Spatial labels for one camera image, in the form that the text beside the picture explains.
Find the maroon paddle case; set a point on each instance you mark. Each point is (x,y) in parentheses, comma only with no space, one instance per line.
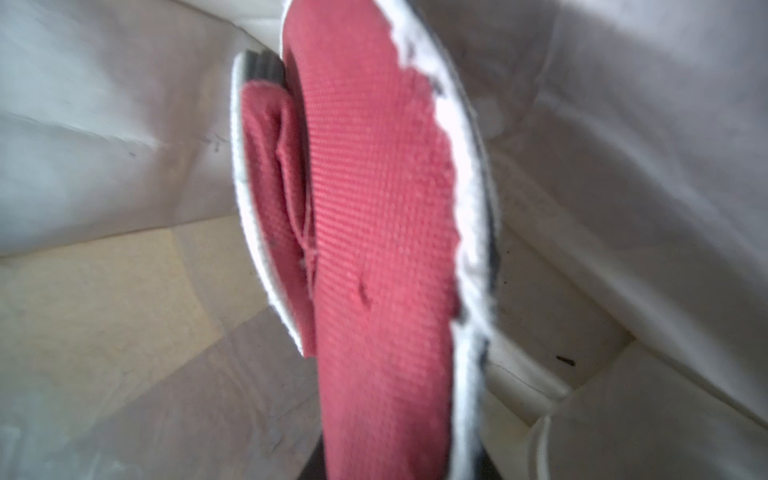
(363,190)

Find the beige canvas tote bag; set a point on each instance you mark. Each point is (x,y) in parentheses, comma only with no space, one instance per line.
(627,154)

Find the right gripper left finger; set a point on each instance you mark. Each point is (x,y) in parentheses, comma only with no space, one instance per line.
(315,468)

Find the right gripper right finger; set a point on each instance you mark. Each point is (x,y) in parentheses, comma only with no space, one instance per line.
(486,469)

